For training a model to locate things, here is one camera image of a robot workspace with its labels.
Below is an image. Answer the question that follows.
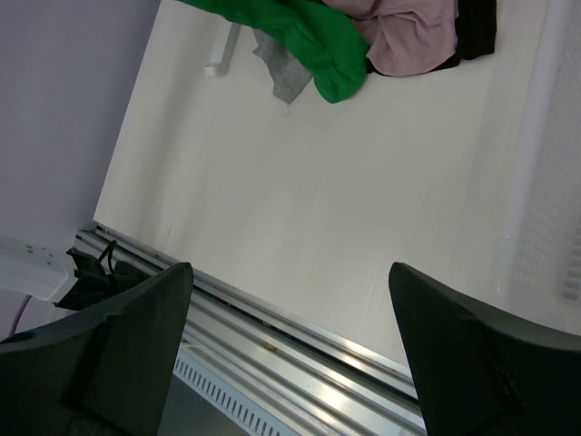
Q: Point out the grey tank top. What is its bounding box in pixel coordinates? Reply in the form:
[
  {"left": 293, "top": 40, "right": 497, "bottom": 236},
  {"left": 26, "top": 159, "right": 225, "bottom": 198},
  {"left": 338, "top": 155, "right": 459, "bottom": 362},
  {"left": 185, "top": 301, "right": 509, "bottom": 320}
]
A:
[{"left": 252, "top": 29, "right": 312, "bottom": 104}]

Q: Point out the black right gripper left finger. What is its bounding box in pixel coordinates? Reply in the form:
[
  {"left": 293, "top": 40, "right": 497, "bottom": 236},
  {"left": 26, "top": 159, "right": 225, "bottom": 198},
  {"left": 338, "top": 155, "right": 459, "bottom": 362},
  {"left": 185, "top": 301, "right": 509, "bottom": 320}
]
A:
[{"left": 1, "top": 263, "right": 193, "bottom": 435}]

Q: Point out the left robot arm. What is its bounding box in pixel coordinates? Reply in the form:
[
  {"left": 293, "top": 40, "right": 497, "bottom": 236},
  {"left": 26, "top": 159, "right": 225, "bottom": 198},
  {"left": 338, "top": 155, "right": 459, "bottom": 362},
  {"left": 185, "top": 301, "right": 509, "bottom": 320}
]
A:
[{"left": 1, "top": 236, "right": 146, "bottom": 322}]

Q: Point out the white garment rack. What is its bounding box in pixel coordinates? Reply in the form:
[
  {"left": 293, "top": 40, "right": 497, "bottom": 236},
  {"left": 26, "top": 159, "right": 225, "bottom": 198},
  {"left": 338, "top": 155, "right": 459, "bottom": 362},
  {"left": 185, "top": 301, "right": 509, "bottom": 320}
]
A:
[{"left": 204, "top": 20, "right": 241, "bottom": 77}]

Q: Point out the pink tank top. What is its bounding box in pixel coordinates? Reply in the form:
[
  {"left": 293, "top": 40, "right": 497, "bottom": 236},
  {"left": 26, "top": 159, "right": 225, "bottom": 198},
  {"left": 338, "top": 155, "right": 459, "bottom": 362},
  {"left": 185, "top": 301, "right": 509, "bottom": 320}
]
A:
[{"left": 325, "top": 0, "right": 458, "bottom": 77}]

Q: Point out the white slotted cable duct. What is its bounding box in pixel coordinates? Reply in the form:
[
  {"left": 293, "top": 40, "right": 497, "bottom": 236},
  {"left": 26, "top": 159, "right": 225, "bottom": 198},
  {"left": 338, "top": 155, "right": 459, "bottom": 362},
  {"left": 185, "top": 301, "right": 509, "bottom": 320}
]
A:
[{"left": 172, "top": 352, "right": 297, "bottom": 436}]

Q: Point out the green tank top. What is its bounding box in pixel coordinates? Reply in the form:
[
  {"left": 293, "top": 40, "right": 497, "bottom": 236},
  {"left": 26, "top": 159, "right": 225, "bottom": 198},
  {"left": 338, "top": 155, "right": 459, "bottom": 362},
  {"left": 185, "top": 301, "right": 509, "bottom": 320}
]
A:
[{"left": 186, "top": 0, "right": 369, "bottom": 104}]

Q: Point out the white plastic basket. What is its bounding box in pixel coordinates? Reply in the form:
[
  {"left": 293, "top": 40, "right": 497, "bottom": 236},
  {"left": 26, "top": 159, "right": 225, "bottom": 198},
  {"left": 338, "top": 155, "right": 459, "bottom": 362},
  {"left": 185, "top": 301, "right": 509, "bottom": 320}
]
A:
[{"left": 492, "top": 1, "right": 580, "bottom": 312}]

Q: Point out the aluminium front rail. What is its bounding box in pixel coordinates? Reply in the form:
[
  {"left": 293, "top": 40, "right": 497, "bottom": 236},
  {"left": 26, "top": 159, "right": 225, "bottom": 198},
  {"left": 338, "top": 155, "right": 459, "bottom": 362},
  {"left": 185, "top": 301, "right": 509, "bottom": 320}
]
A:
[{"left": 74, "top": 221, "right": 428, "bottom": 436}]

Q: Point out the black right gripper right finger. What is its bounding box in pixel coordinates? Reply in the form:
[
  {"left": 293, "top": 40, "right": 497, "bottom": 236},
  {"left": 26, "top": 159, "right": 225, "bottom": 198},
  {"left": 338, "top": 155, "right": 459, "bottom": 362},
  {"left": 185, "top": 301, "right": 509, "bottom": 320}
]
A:
[{"left": 389, "top": 263, "right": 580, "bottom": 435}]

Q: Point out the black tank top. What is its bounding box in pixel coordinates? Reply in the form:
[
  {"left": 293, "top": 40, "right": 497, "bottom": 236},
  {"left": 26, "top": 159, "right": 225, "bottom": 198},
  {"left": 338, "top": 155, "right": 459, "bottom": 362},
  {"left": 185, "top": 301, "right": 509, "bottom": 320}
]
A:
[{"left": 365, "top": 0, "right": 498, "bottom": 74}]

